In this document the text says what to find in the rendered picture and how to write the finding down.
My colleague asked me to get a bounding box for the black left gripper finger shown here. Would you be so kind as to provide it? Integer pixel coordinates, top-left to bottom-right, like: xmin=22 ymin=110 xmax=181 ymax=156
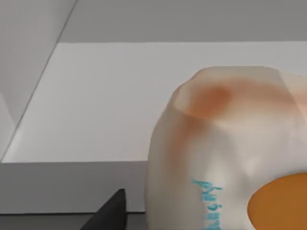
xmin=79 ymin=188 xmax=126 ymax=230

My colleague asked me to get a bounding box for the white and orange bottle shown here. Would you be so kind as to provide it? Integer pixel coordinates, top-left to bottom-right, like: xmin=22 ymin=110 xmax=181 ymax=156
xmin=145 ymin=65 xmax=307 ymax=230

